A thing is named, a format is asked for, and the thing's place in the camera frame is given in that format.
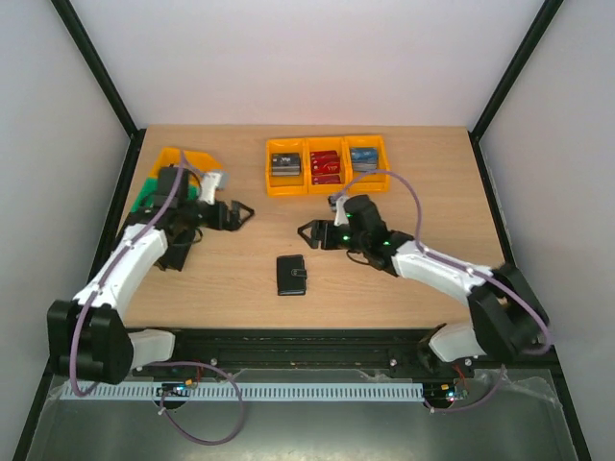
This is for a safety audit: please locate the black card holder wallet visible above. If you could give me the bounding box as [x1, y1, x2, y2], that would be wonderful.
[276, 255, 308, 296]

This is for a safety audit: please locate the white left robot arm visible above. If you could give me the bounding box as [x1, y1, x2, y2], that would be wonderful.
[47, 164, 255, 397]

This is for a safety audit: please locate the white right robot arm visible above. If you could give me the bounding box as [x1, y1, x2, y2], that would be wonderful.
[297, 195, 550, 376]

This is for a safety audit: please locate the yellow bin with black cards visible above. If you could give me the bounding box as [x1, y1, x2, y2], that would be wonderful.
[265, 138, 308, 197]

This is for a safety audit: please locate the red card stack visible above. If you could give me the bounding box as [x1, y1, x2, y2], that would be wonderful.
[309, 150, 341, 185]

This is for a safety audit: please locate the black card stack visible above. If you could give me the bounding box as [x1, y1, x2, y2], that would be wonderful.
[270, 153, 302, 177]

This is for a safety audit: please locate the blue card stack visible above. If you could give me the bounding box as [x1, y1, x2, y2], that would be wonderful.
[350, 147, 379, 172]

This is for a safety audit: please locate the yellow bin with red cards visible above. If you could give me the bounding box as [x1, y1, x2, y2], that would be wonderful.
[307, 136, 350, 195]

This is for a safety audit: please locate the yellow bin with blue cards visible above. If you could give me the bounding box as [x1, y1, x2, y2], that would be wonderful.
[345, 134, 390, 194]

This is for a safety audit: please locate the yellow bin left side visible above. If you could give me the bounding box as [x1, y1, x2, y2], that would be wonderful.
[147, 147, 223, 192]

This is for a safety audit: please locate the green bin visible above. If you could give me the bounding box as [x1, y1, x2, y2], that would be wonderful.
[131, 178, 199, 212]

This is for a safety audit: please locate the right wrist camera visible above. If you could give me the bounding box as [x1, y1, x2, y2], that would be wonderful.
[328, 193, 350, 227]

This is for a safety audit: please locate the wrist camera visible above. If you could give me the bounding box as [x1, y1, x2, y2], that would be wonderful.
[198, 170, 228, 206]
[328, 193, 350, 227]

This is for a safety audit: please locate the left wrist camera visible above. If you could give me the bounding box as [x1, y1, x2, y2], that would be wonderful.
[198, 170, 228, 206]

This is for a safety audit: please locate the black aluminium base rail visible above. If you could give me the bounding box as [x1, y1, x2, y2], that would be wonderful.
[129, 328, 477, 376]

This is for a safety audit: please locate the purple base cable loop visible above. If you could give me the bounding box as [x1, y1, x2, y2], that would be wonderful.
[157, 360, 247, 445]

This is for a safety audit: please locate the white slotted cable duct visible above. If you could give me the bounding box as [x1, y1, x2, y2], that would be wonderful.
[86, 381, 424, 402]

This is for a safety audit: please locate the black left rear frame post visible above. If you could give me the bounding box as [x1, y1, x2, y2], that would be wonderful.
[51, 0, 139, 138]

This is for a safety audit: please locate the black frame post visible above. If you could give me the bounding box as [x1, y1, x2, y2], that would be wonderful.
[51, 0, 139, 138]
[470, 0, 566, 138]

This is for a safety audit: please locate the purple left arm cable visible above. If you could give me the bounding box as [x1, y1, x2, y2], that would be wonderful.
[69, 149, 206, 398]

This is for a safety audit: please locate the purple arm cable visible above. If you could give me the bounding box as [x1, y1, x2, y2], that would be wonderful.
[69, 149, 206, 398]
[335, 168, 554, 355]

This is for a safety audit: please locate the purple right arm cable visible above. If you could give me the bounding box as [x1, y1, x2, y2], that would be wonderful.
[335, 168, 554, 355]

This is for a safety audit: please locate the black right rear frame post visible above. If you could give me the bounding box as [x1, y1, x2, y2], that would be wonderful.
[470, 0, 566, 138]

